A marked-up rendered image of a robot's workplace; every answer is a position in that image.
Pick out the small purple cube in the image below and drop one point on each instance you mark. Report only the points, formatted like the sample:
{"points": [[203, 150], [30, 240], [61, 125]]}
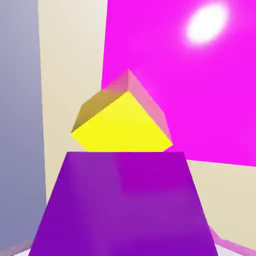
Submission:
{"points": [[124, 208]]}

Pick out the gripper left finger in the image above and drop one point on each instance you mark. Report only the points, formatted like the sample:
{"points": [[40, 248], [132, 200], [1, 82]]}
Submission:
{"points": [[20, 251]]}

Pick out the small yellow cube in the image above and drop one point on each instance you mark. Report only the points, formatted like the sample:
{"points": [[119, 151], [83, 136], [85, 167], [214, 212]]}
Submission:
{"points": [[122, 128]]}

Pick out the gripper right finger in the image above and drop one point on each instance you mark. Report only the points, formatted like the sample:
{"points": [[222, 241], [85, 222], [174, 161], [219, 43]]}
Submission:
{"points": [[228, 249]]}

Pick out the large magenta box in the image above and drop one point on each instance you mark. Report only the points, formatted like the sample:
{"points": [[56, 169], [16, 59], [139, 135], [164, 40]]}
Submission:
{"points": [[200, 100]]}

